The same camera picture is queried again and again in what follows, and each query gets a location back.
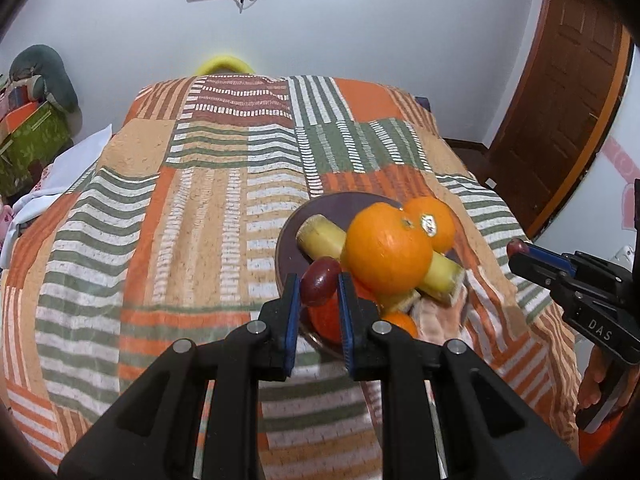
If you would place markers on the green storage box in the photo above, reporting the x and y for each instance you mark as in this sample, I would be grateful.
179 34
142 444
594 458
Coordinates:
30 148

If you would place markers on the long yellow sugarcane piece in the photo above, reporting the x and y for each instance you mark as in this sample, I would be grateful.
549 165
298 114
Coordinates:
319 237

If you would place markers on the large plain orange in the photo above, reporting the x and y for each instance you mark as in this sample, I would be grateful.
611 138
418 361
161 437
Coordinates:
386 251

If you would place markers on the large orange with sticker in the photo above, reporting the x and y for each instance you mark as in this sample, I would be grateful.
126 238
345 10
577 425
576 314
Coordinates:
435 219

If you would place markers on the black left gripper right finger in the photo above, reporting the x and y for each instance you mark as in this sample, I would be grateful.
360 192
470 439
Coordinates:
445 412

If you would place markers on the striped patchwork bedspread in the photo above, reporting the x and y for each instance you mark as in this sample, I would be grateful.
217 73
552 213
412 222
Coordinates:
173 231

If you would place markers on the pale sweet potato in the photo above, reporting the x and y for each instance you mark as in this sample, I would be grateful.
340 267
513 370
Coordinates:
436 322

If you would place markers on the right hand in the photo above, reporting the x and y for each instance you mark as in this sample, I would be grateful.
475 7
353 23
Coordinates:
589 391

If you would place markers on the brown wooden door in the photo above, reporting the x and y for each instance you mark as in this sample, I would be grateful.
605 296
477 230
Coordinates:
567 97

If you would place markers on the white bed sheet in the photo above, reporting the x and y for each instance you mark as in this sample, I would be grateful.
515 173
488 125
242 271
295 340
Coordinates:
56 179

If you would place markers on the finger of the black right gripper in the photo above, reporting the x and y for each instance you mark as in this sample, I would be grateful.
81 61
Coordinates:
584 268
544 271

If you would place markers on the small mandarin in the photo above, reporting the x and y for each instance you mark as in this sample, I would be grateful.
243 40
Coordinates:
403 321

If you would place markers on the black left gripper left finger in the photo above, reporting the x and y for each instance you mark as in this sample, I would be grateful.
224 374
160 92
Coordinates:
196 404

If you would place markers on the red tomato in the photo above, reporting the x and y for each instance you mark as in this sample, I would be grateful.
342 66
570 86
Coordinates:
325 319

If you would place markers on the yellow pillow behind bed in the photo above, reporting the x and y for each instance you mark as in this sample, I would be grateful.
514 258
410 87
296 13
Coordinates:
224 64

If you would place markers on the pink plush toy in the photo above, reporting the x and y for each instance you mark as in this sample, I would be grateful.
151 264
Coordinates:
6 217

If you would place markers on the dark red jujube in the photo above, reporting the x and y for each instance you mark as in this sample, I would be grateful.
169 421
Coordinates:
516 246
319 282

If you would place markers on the short yellow sugarcane piece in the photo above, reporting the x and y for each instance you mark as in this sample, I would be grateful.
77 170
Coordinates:
442 283

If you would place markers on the purple ceramic plate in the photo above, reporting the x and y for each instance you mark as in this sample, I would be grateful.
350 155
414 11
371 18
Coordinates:
340 208

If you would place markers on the dark blue backpack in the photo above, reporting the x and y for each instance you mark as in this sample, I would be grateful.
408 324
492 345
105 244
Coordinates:
424 102

